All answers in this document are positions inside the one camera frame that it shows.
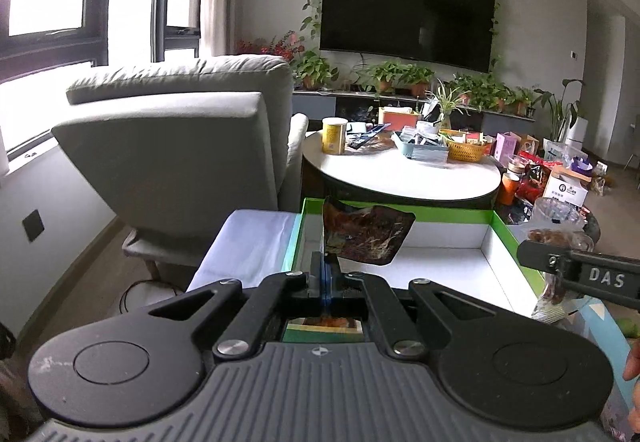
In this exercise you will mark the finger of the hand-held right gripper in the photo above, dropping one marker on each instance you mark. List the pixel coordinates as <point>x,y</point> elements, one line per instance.
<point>537,256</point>

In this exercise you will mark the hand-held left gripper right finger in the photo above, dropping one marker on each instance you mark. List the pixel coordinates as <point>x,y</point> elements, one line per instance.
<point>332,282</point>

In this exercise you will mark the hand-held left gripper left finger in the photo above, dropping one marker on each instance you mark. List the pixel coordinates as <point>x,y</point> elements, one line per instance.
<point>318,279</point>

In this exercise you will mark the clear packet of brown snacks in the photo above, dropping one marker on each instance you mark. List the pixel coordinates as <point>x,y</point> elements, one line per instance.
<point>552,294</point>

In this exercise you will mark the dark brown snack packet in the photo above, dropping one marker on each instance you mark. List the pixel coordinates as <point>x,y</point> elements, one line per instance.
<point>365,237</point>

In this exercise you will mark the green cardboard box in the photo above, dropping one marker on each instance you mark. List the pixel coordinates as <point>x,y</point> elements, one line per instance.
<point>450,262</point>

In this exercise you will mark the person's right hand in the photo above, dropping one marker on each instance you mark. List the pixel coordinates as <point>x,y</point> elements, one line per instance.
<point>634,364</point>

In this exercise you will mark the clear plastic jar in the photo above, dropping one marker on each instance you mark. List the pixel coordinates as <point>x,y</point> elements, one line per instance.
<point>555,212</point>

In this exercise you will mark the green fruit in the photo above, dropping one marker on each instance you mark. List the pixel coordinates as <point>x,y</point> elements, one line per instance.
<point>631,327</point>

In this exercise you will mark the white cardboard box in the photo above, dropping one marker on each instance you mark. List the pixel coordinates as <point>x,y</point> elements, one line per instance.
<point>562,189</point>

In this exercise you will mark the red snack bag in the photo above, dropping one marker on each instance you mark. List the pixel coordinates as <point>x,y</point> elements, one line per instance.
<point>532,182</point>

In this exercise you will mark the pale lavender cloth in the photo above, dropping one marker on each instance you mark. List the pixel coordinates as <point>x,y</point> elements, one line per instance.
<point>245,242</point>

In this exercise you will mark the purple box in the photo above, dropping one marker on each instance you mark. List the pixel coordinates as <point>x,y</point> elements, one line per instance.
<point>505,146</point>

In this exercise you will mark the yellow wicker basket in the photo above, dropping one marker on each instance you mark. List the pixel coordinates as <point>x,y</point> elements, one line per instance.
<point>465,151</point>

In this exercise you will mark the round white coffee table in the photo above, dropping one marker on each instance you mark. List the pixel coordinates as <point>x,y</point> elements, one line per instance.
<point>400,172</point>

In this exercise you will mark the tall plant in white pot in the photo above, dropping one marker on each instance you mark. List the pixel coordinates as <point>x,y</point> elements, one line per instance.
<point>577,130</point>

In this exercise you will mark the black remote control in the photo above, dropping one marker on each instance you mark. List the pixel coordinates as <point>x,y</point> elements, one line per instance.
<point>357,142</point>

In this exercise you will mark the yellow can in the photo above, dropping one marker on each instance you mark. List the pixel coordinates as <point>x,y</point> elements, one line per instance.
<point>334,137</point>

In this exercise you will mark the blue plastic basket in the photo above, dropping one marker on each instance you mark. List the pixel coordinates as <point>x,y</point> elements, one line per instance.
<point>420,155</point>

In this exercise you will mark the orange tissue box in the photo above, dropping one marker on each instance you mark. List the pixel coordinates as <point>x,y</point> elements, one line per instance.
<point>395,118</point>

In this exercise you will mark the spider plant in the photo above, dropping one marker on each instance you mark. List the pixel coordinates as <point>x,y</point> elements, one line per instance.
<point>445,102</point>

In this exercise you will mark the white standing air conditioner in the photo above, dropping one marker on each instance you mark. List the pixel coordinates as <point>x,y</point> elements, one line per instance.
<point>617,87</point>

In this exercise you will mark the grey armchair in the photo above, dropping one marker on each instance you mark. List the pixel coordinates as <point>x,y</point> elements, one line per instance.
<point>170,147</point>

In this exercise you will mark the bushy green potted plant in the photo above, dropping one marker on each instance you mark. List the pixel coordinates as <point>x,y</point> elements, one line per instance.
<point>312,70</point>

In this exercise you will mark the red flower plant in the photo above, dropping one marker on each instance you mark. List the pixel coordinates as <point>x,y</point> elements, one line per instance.
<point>280,47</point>

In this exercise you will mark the trailing ivy vine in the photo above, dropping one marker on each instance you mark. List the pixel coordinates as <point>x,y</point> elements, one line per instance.
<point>314,17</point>

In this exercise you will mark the black wall television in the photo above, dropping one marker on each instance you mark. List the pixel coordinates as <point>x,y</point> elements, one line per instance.
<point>405,7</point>

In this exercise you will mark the black wall socket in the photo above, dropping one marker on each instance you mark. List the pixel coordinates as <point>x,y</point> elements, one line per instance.
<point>32,224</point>

